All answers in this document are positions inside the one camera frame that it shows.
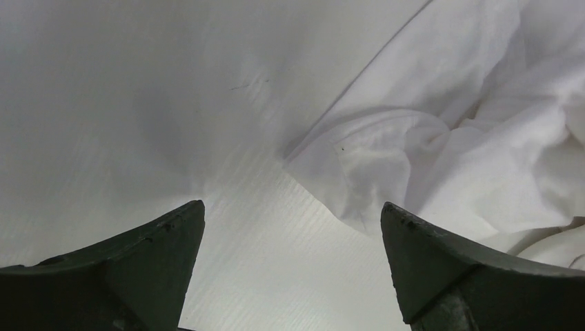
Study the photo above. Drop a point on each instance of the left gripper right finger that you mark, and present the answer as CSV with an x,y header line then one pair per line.
x,y
446,282

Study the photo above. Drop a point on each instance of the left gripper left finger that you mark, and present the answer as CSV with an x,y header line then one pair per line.
x,y
136,280

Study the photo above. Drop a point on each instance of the white t-shirt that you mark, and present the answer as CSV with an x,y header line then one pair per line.
x,y
472,118

